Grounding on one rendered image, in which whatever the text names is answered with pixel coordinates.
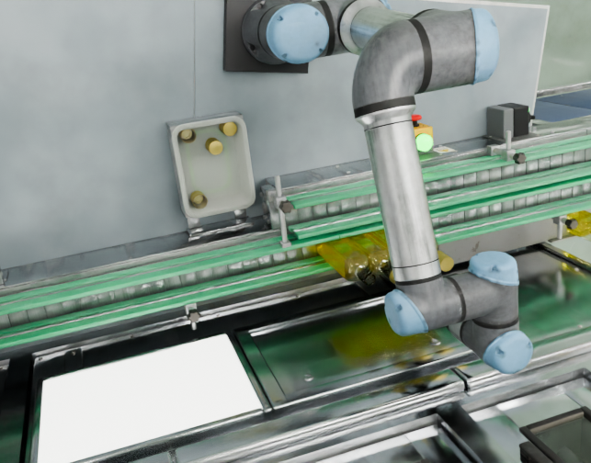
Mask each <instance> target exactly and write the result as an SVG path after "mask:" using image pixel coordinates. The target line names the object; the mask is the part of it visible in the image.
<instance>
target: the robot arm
mask: <svg viewBox="0 0 591 463"><path fill-rule="evenodd" d="M387 3H388V1H387V0H320V1H312V2H306V3H300V4H293V3H292V2H291V1H289V0H258V1H257V2H255V3H254V4H253V5H251V7H250V8H249V9H248V10H247V12H246V14H245V16H244V20H243V24H242V37H243V41H244V45H245V47H246V48H247V50H248V51H249V53H250V54H251V55H252V56H253V57H255V58H256V59H257V60H259V61H261V62H264V63H267V64H282V63H285V62H289V63H295V64H300V63H306V62H310V61H312V60H314V59H316V58H321V57H325V56H332V55H337V54H343V53H353V54H356V55H358V56H359V58H358V62H357V65H356V69H355V72H354V77H353V84H352V105H353V109H354V115H355V120H356V122H358V123H359V124H361V125H362V126H363V127H364V131H365V136H366V141H367V145H368V150H369V158H370V163H371V168H372V173H373V177H374V182H375V187H376V190H377V195H378V200H379V204H380V209H381V217H382V222H383V227H384V231H385V236H386V241H387V245H388V250H389V255H390V259H391V264H392V272H393V276H394V280H395V286H396V289H394V290H393V291H392V292H389V293H388V294H387V295H386V296H385V299H384V303H385V306H384V309H385V313H386V317H387V320H388V322H389V324H390V326H391V327H392V329H393V331H394V332H395V333H397V334H398V335H400V336H409V335H413V334H417V333H428V331H431V330H435V329H437V328H441V327H444V326H446V327H447V329H448V330H449V331H450V332H451V334H452V335H453V336H455V337H456V338H457V339H458V340H459V341H461V342H462V343H463V344H465V345H466V346H467V347H468V348H470V349H471V350H472V351H473V352H474V353H475V354H476V355H477V356H478V357H480V358H481V359H482V360H483V362H484V363H485V364H486V365H488V366H490V367H492V368H494V369H495V370H497V371H498V372H500V373H502V374H507V375H508V374H515V373H516V372H518V371H520V370H522V369H523V368H524V367H525V366H526V365H527V364H528V362H529V360H530V359H531V357H532V352H533V347H532V343H531V341H530V340H529V339H528V338H527V336H526V335H525V334H524V333H523V332H521V331H520V330H519V317H518V285H519V281H518V273H517V262H516V260H515V259H514V258H513V257H512V256H511V255H508V254H506V253H502V252H496V251H489V252H482V253H478V254H476V255H475V256H473V257H472V258H471V259H470V266H469V267H468V269H469V272H466V273H462V274H456V273H455V274H451V275H447V276H442V274H441V268H440V263H439V259H438V250H437V245H436V240H435V235H434V231H433V226H432V221H431V216H430V211H429V206H428V202H427V197H426V188H425V183H424V178H423V174H422V169H421V164H420V159H419V154H418V150H417V145H416V140H415V131H414V126H413V121H412V114H413V112H414V110H415V108H416V104H415V95H416V94H422V93H426V92H432V91H437V90H441V89H447V88H451V87H456V86H462V85H475V84H476V83H480V82H483V81H486V80H488V79H489V78H490V77H491V76H492V75H493V73H494V70H495V69H496V66H497V64H498V59H499V50H500V44H499V35H498V30H497V27H496V24H495V21H494V18H493V16H492V15H491V14H490V13H489V12H488V11H487V10H486V9H484V8H473V7H471V8H469V9H467V10H461V11H448V10H441V9H434V8H431V9H425V10H422V11H420V12H418V13H416V14H415V15H414V14H409V13H404V12H399V11H394V10H392V8H391V6H390V4H387Z"/></svg>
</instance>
